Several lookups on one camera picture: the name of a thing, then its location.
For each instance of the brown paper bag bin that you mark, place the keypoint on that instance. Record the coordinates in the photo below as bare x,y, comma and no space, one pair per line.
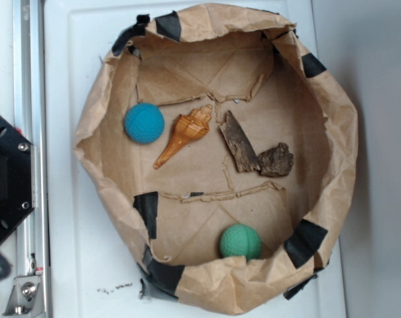
249,62

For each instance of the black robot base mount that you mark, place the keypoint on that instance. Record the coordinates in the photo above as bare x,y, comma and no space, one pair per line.
15,184

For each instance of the chunky brown bark piece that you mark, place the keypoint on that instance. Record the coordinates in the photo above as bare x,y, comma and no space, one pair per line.
276,162

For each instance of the blue dimpled ball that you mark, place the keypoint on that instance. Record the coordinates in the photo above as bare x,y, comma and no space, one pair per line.
144,123

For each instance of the aluminium extrusion rail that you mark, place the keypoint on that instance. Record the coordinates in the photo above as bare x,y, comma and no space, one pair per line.
33,253

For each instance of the metal corner bracket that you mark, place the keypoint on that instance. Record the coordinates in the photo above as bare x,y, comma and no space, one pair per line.
23,299

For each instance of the orange conch seashell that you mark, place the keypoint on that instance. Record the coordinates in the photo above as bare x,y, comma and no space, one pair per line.
187,129

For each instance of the long flat bark piece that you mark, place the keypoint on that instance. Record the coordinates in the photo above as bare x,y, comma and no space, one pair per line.
239,145

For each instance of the green dimpled ball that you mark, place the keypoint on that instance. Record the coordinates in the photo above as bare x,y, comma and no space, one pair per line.
240,240

